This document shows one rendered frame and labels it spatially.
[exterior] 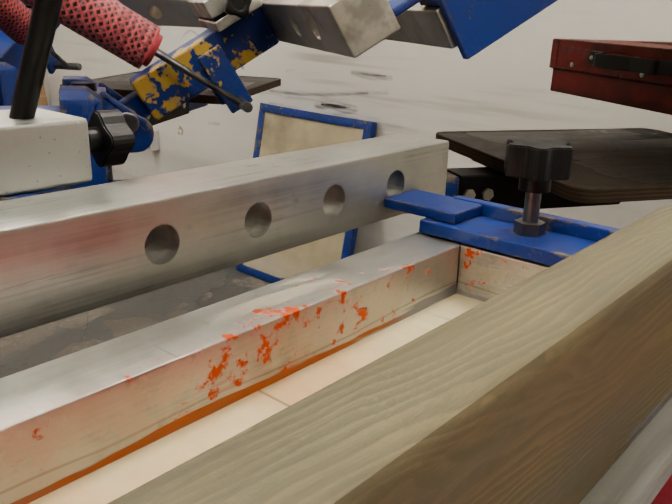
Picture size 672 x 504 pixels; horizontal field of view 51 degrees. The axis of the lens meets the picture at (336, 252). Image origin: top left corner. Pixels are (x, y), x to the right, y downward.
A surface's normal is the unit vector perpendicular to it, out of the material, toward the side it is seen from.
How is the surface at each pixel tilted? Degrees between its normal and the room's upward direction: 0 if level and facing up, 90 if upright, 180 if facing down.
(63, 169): 89
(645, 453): 1
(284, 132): 80
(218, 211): 89
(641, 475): 1
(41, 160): 89
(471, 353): 1
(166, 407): 89
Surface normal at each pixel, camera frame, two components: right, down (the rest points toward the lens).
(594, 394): 0.75, 0.23
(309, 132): -0.64, 0.07
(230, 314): 0.03, -0.95
